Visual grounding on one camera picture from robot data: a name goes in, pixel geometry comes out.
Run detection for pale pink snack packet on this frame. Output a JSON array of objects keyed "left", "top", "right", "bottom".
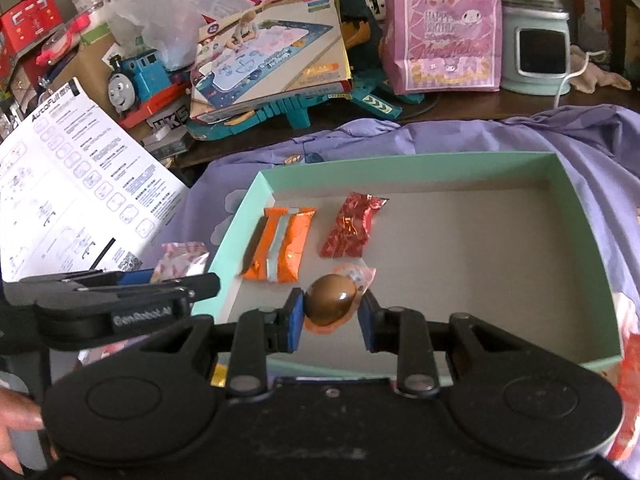
[{"left": 150, "top": 241, "right": 211, "bottom": 286}]

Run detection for person's left hand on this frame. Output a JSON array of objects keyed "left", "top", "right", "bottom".
[{"left": 0, "top": 385, "right": 58, "bottom": 476}]

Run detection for pink paper gift bag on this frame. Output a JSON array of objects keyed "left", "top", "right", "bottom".
[{"left": 382, "top": 0, "right": 503, "bottom": 96}]

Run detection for brown cardboard box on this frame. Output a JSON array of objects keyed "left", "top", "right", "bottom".
[{"left": 10, "top": 30, "right": 126, "bottom": 126}]

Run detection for black and white box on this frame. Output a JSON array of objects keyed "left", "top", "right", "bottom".
[{"left": 145, "top": 107, "right": 193, "bottom": 158}]

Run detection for teal toy track set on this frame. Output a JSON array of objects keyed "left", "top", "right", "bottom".
[{"left": 187, "top": 67, "right": 436, "bottom": 141}]

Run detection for mint green cardboard box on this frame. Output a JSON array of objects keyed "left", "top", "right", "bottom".
[{"left": 191, "top": 152, "right": 626, "bottom": 381}]

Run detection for clear plastic bag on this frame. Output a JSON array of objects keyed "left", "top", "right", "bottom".
[{"left": 107, "top": 0, "right": 208, "bottom": 71}]

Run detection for purple floral bedsheet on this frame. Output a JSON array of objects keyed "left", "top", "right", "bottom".
[{"left": 180, "top": 105, "right": 640, "bottom": 461}]

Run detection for blue toy train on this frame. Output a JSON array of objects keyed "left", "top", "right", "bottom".
[{"left": 107, "top": 52, "right": 193, "bottom": 116}]

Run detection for orange silver-striped snack packet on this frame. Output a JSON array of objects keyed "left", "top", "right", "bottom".
[{"left": 236, "top": 206, "right": 317, "bottom": 285}]

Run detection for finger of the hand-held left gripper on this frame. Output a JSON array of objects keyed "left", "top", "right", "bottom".
[
  {"left": 72, "top": 273, "right": 221, "bottom": 307},
  {"left": 19, "top": 269, "right": 157, "bottom": 291}
]

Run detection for brown braised egg packet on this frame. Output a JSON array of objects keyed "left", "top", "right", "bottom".
[{"left": 300, "top": 260, "right": 377, "bottom": 336}]

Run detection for mint green blender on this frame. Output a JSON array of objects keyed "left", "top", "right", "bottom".
[{"left": 500, "top": 0, "right": 572, "bottom": 96}]

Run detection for white printed instruction sheet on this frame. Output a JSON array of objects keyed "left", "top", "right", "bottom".
[{"left": 0, "top": 77, "right": 192, "bottom": 283}]

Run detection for white cable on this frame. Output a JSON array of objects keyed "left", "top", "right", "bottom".
[{"left": 552, "top": 52, "right": 588, "bottom": 111}]

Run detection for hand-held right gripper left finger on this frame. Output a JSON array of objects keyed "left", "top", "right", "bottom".
[{"left": 130, "top": 290, "right": 307, "bottom": 397}]

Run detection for shiny red foil snack packet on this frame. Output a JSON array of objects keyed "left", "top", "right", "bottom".
[{"left": 319, "top": 191, "right": 390, "bottom": 260}]

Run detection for drawing mat toy box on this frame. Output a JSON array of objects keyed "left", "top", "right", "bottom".
[{"left": 189, "top": 0, "right": 355, "bottom": 123}]

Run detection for pink toy glasses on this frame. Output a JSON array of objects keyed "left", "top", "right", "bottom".
[{"left": 36, "top": 12, "right": 93, "bottom": 66}]

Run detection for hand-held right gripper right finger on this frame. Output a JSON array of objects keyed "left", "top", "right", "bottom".
[{"left": 356, "top": 291, "right": 531, "bottom": 397}]

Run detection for beige cloth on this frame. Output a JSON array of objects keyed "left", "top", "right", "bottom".
[{"left": 570, "top": 45, "right": 633, "bottom": 93}]

